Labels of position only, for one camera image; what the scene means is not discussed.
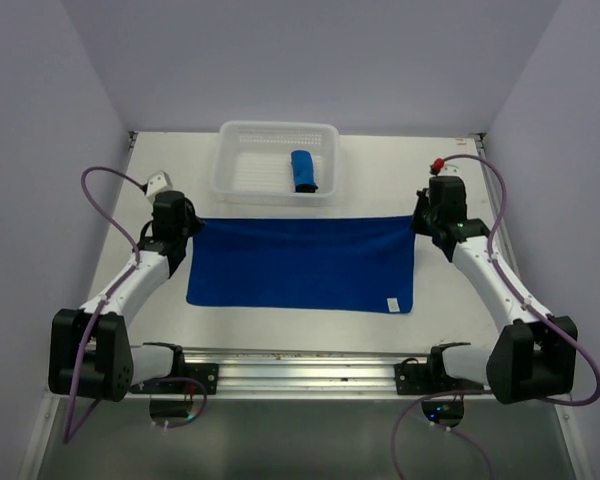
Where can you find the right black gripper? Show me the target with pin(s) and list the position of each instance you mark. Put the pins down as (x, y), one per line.
(418, 227)

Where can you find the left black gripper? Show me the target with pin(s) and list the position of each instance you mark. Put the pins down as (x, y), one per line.
(195, 224)

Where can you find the blue towel with black trim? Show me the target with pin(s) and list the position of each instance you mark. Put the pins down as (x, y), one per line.
(303, 172)

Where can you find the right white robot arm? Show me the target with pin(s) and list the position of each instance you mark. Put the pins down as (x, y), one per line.
(534, 356)

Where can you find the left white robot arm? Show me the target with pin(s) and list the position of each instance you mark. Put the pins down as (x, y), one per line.
(90, 352)

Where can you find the white plastic mesh basket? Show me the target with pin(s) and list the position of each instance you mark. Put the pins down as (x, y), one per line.
(252, 164)

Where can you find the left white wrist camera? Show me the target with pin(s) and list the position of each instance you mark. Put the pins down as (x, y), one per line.
(157, 183)

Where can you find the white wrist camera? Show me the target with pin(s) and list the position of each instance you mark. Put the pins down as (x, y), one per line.
(157, 183)
(441, 167)

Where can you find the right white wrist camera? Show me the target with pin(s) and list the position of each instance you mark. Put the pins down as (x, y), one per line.
(441, 167)

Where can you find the left black base bracket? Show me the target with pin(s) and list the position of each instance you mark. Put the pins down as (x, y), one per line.
(206, 374)

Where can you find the black base bracket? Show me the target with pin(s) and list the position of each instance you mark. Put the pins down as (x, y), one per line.
(206, 374)
(411, 377)

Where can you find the aluminium mounting rail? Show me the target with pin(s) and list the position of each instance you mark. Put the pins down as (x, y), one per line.
(261, 375)

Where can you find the right black base bracket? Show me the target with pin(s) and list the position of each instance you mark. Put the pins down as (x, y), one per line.
(411, 377)

